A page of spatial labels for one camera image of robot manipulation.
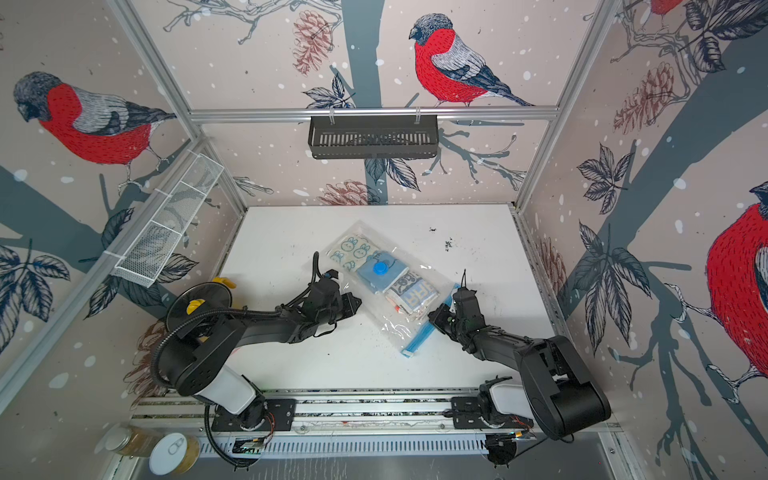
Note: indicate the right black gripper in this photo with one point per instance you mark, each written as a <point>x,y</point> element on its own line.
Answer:
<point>438,320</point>

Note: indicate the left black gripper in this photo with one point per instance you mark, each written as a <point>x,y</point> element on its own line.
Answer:
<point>348,299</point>

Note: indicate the grey patterned towel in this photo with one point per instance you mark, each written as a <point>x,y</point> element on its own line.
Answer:
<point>410,295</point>

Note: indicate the clear vacuum bag blue zipper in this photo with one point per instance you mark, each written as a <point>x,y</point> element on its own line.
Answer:
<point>406,333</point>

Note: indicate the cream towel blue bunny print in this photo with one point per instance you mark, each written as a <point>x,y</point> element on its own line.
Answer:
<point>352,251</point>

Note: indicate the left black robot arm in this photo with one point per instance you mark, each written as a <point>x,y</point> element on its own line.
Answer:
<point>204,329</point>

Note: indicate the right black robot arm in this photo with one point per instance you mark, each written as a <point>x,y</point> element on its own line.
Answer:
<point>562,394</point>

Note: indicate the yellow pot black lid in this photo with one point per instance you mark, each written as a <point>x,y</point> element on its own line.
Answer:
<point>199,298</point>

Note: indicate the glass jar with metal lid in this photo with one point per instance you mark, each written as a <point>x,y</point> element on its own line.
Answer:
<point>128,440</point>

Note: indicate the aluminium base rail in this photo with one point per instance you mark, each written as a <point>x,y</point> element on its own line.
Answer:
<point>343,423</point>

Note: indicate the black hanging wire basket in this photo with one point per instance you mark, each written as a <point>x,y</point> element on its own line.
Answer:
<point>374,137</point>

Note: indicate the white mesh wall shelf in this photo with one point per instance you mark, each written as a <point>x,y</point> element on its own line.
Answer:
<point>150,252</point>

